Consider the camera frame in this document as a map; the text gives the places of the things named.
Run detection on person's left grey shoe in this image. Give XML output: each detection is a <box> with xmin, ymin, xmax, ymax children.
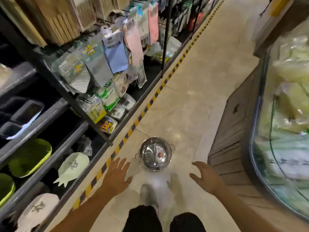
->
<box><xmin>140</xmin><ymin>184</ymin><xmax>159</xmax><ymax>211</ymax></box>

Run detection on person's left hand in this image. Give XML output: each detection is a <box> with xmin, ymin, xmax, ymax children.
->
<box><xmin>101</xmin><ymin>157</ymin><xmax>133</xmax><ymax>196</ymax></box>

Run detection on person's right forearm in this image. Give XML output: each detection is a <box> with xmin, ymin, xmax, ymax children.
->
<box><xmin>212</xmin><ymin>184</ymin><xmax>279</xmax><ymax>232</ymax></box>

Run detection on colourful small packet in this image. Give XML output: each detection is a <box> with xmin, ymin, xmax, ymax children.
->
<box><xmin>98</xmin><ymin>116</ymin><xmax>118</xmax><ymax>135</ymax></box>

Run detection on pink cloth packet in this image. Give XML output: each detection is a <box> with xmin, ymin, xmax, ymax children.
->
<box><xmin>147</xmin><ymin>2</ymin><xmax>159</xmax><ymax>46</ymax></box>
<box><xmin>123</xmin><ymin>24</ymin><xmax>144</xmax><ymax>67</ymax></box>

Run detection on green and white packet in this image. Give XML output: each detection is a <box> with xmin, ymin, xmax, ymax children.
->
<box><xmin>96</xmin><ymin>82</ymin><xmax>120</xmax><ymax>112</ymax></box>

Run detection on black metal shelf rack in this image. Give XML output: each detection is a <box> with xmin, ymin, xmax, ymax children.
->
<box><xmin>0</xmin><ymin>0</ymin><xmax>219</xmax><ymax>232</ymax></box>

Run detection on person's grey shoe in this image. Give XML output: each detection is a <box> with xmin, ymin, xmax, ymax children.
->
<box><xmin>140</xmin><ymin>184</ymin><xmax>159</xmax><ymax>211</ymax></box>
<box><xmin>167</xmin><ymin>174</ymin><xmax>184</xmax><ymax>204</ymax></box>

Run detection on person's black shorts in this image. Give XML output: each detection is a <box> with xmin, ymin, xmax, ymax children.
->
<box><xmin>122</xmin><ymin>205</ymin><xmax>207</xmax><ymax>232</ymax></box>

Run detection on white pineapple-shaped plate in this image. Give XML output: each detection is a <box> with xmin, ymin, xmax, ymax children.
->
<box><xmin>15</xmin><ymin>193</ymin><xmax>60</xmax><ymax>232</ymax></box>

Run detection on pile of frozen food bags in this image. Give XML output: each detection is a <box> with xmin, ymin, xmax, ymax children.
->
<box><xmin>253</xmin><ymin>34</ymin><xmax>309</xmax><ymax>215</ymax></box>

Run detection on blue cloth packet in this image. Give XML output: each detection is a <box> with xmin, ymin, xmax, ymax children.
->
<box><xmin>102</xmin><ymin>30</ymin><xmax>129</xmax><ymax>75</ymax></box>

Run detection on white boxed packet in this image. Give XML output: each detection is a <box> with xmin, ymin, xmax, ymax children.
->
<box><xmin>119</xmin><ymin>93</ymin><xmax>136</xmax><ymax>111</ymax></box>

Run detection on pale green pineapple-shaped plate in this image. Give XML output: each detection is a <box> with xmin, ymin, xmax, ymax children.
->
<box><xmin>53</xmin><ymin>152</ymin><xmax>90</xmax><ymax>188</ymax></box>

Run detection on yellow and clear packet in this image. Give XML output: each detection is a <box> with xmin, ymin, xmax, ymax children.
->
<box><xmin>83</xmin><ymin>96</ymin><xmax>107</xmax><ymax>124</ymax></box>

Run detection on crumpled silver foil item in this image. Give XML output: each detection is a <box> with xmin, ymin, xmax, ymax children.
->
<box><xmin>77</xmin><ymin>135</ymin><xmax>93</xmax><ymax>156</ymax></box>

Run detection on person's right hand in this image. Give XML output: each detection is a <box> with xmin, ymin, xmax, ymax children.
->
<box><xmin>189</xmin><ymin>161</ymin><xmax>225</xmax><ymax>195</ymax></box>

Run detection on person's right grey shoe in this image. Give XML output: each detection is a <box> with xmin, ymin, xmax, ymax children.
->
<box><xmin>167</xmin><ymin>174</ymin><xmax>184</xmax><ymax>204</ymax></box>

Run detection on black plastic tray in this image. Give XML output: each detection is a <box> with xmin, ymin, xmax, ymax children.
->
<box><xmin>11</xmin><ymin>99</ymin><xmax>45</xmax><ymax>126</ymax></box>
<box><xmin>0</xmin><ymin>121</ymin><xmax>24</xmax><ymax>140</ymax></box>

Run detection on glass-fronted freezer case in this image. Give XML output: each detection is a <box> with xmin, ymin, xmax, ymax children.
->
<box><xmin>241</xmin><ymin>18</ymin><xmax>309</xmax><ymax>223</ymax></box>

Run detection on wooden-panelled freezer base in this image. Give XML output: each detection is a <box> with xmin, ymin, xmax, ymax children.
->
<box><xmin>208</xmin><ymin>66</ymin><xmax>309</xmax><ymax>232</ymax></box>

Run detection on green plastic tray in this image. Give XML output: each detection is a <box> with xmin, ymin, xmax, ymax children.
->
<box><xmin>0</xmin><ymin>173</ymin><xmax>16</xmax><ymax>208</ymax></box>
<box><xmin>8</xmin><ymin>138</ymin><xmax>52</xmax><ymax>179</ymax></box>

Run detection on person's left forearm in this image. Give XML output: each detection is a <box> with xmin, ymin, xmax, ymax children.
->
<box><xmin>49</xmin><ymin>189</ymin><xmax>116</xmax><ymax>232</ymax></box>

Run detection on clear packet of white goods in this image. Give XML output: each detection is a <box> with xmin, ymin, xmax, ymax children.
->
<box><xmin>51</xmin><ymin>52</ymin><xmax>91</xmax><ymax>94</ymax></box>

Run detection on steel pot with two handles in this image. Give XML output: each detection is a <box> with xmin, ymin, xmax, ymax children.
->
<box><xmin>135</xmin><ymin>137</ymin><xmax>176</xmax><ymax>171</ymax></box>

